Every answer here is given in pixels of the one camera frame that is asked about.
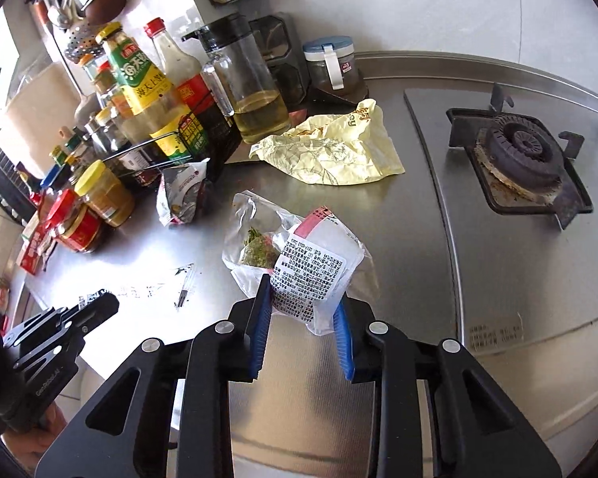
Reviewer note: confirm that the glass jar blue lid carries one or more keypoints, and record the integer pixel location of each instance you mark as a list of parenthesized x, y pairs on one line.
[(329, 64)]

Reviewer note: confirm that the green label yellow cap bottle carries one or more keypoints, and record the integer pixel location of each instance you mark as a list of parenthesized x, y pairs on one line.
[(144, 94)]

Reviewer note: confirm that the cream storage container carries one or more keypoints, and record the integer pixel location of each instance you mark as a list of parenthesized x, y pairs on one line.
[(40, 104)]

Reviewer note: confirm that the clear wrapper with white label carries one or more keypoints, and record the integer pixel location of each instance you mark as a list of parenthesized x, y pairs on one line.
[(309, 274)]

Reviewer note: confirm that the silver snack packet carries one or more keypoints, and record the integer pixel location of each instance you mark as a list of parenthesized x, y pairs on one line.
[(179, 194)]

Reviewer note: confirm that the person's left hand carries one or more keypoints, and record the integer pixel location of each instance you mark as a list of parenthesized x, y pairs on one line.
[(30, 448)]

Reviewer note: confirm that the large gas burner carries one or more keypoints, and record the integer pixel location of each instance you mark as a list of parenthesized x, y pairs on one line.
[(521, 144)]

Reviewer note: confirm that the tall red cap bottle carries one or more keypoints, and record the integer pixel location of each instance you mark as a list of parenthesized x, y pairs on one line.
[(177, 67)]

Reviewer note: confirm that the large red lid jar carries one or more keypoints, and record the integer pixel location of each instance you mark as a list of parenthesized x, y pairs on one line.
[(79, 231)]

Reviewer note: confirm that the steel cap cruet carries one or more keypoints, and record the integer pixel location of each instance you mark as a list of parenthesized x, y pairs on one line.
[(104, 124)]

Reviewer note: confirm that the white louvered vent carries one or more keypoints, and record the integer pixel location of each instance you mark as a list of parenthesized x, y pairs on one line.
[(2, 55)]

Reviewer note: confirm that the black toaster oven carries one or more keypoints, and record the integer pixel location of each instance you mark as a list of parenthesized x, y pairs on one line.
[(10, 184)]

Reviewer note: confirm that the steel gas hob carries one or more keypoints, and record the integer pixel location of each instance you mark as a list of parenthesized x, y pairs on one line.
[(503, 269)]

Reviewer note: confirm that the yellow paper bag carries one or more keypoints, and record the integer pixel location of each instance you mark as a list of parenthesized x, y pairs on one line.
[(339, 149)]

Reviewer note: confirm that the dark jar stand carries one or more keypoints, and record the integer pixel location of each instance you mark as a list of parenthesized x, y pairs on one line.
[(340, 95)]

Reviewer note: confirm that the clear printed plastic film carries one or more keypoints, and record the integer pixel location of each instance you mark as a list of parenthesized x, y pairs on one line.
[(129, 293)]

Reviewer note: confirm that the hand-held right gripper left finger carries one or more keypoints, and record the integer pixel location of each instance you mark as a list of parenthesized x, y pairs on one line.
[(259, 323)]

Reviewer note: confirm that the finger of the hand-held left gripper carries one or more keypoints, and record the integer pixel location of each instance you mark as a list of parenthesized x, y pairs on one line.
[(102, 311), (55, 319)]

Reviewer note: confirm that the red carton box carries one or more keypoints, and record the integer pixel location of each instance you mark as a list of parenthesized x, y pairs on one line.
[(32, 254)]

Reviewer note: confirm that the steel skimmer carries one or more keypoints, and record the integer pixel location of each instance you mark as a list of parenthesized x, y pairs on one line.
[(82, 42)]

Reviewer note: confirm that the small red cap bottle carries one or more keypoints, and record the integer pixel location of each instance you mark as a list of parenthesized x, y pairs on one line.
[(107, 79)]

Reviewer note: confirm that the yellow lid jar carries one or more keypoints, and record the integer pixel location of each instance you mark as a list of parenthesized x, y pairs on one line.
[(107, 199)]

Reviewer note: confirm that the orange cap dark bottle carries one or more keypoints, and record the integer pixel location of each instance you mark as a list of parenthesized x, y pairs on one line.
[(88, 61)]

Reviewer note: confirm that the brown wooden ladle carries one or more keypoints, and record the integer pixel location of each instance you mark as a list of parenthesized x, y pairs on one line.
[(104, 7)]

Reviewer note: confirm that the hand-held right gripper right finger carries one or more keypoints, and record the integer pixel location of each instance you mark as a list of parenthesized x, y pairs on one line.
[(342, 343)]

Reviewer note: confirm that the glass oil dispenser black lid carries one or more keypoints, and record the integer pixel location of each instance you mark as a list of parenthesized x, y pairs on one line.
[(259, 114)]

